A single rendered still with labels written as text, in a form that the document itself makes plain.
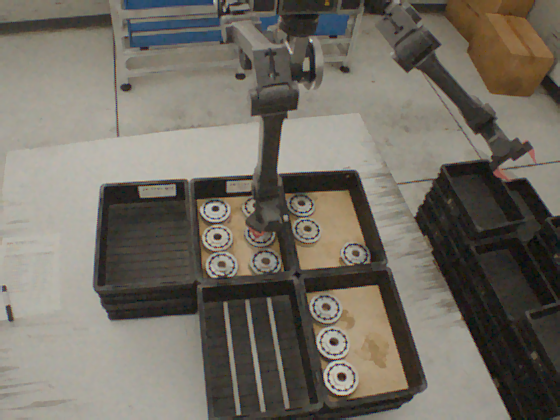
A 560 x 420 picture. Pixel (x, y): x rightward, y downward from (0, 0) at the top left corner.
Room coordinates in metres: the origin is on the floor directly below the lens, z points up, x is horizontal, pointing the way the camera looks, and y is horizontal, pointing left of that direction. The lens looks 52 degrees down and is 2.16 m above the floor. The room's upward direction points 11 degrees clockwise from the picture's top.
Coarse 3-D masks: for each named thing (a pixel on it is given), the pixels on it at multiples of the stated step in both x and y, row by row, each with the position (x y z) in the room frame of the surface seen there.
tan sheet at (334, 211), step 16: (320, 192) 1.12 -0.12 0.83; (336, 192) 1.14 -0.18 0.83; (320, 208) 1.05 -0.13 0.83; (336, 208) 1.06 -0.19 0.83; (352, 208) 1.08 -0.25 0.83; (320, 224) 0.98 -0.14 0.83; (336, 224) 0.99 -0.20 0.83; (352, 224) 1.00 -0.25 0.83; (320, 240) 0.91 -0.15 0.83; (336, 240) 0.92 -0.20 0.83; (352, 240) 0.94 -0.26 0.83; (304, 256) 0.84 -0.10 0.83; (320, 256) 0.85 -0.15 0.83; (336, 256) 0.86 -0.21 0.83
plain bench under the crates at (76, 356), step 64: (256, 128) 1.53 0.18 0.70; (320, 128) 1.61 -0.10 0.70; (64, 192) 0.99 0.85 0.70; (384, 192) 1.30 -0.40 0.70; (64, 256) 0.72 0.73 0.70; (64, 320) 0.49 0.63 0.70; (128, 320) 0.54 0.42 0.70; (192, 320) 0.59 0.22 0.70; (448, 320) 0.76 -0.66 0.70; (0, 384) 0.25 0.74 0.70; (64, 384) 0.29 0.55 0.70; (128, 384) 0.34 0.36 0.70; (192, 384) 0.38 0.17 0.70; (448, 384) 0.53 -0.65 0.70
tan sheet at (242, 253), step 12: (240, 216) 0.95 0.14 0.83; (204, 228) 0.87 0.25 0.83; (228, 228) 0.89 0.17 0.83; (240, 228) 0.90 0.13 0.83; (216, 240) 0.83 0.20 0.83; (240, 240) 0.85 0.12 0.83; (276, 240) 0.88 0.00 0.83; (204, 252) 0.78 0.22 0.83; (240, 252) 0.80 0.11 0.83; (252, 252) 0.81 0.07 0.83; (276, 252) 0.83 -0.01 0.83; (240, 264) 0.76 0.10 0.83; (204, 276) 0.69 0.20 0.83
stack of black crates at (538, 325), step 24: (528, 312) 0.91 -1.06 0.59; (552, 312) 0.99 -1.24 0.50; (504, 336) 0.89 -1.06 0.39; (528, 336) 0.83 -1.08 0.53; (552, 336) 0.88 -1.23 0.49; (504, 360) 0.81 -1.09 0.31; (528, 360) 0.76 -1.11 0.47; (552, 360) 0.72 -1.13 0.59; (504, 384) 0.73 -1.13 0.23; (528, 384) 0.69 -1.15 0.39; (552, 384) 0.65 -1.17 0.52; (528, 408) 0.61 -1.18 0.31; (552, 408) 0.58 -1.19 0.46
